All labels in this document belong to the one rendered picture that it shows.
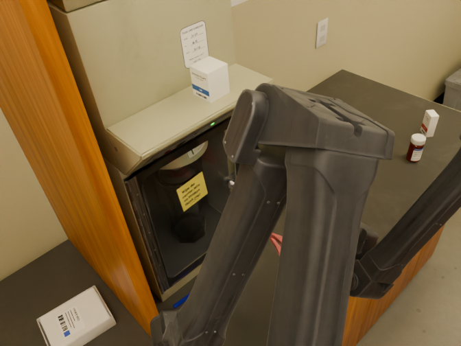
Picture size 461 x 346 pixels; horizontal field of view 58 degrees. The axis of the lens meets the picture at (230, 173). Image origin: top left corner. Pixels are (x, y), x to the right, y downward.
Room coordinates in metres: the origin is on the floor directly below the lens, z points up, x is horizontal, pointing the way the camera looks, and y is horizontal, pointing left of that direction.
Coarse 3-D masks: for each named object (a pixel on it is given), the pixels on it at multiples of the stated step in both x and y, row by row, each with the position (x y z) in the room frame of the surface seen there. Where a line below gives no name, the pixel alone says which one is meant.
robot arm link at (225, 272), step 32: (256, 96) 0.32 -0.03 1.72; (256, 128) 0.31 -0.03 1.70; (256, 160) 0.30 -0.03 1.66; (256, 192) 0.30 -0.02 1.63; (224, 224) 0.31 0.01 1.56; (256, 224) 0.29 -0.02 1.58; (224, 256) 0.29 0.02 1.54; (256, 256) 0.29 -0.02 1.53; (192, 288) 0.31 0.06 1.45; (224, 288) 0.27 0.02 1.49; (192, 320) 0.27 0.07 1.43; (224, 320) 0.27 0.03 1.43
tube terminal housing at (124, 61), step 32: (128, 0) 0.68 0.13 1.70; (160, 0) 0.71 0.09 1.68; (192, 0) 0.76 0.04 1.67; (224, 0) 0.80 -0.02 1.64; (64, 32) 0.64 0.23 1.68; (96, 32) 0.64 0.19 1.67; (128, 32) 0.67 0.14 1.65; (160, 32) 0.71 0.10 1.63; (224, 32) 0.80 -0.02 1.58; (96, 64) 0.63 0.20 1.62; (128, 64) 0.66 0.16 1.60; (160, 64) 0.70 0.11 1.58; (96, 96) 0.61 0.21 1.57; (128, 96) 0.65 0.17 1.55; (160, 96) 0.69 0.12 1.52; (96, 128) 0.64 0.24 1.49; (128, 224) 0.65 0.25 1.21
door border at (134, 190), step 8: (136, 184) 0.62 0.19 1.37; (128, 192) 0.60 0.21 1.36; (136, 192) 0.61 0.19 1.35; (136, 200) 0.61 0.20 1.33; (144, 208) 0.62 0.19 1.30; (136, 216) 0.60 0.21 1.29; (144, 216) 0.61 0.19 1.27; (144, 224) 0.61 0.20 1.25; (144, 232) 0.60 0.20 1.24; (152, 232) 0.62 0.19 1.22; (152, 240) 0.62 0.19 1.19; (152, 248) 0.61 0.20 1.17; (152, 256) 0.61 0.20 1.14; (160, 264) 0.62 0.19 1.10; (160, 272) 0.61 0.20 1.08; (160, 280) 0.61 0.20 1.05; (168, 288) 0.62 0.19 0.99
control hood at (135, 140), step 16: (240, 80) 0.73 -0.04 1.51; (256, 80) 0.73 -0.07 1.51; (272, 80) 0.72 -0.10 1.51; (176, 96) 0.70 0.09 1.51; (192, 96) 0.69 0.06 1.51; (224, 96) 0.68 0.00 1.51; (144, 112) 0.65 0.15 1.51; (160, 112) 0.65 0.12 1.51; (176, 112) 0.64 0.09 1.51; (192, 112) 0.64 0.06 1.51; (208, 112) 0.63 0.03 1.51; (224, 112) 0.64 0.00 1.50; (112, 128) 0.61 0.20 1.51; (128, 128) 0.60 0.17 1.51; (144, 128) 0.60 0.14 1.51; (160, 128) 0.59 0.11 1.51; (176, 128) 0.59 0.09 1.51; (192, 128) 0.59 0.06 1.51; (112, 144) 0.60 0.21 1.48; (128, 144) 0.56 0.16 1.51; (144, 144) 0.55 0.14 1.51; (160, 144) 0.55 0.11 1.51; (128, 160) 0.56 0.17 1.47; (144, 160) 0.54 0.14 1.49
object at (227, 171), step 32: (224, 128) 0.77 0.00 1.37; (160, 160) 0.66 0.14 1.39; (192, 160) 0.71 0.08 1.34; (224, 160) 0.76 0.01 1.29; (160, 192) 0.65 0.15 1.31; (224, 192) 0.76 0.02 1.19; (160, 224) 0.63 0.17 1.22; (192, 224) 0.69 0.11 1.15; (160, 256) 0.62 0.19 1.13; (192, 256) 0.67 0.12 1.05
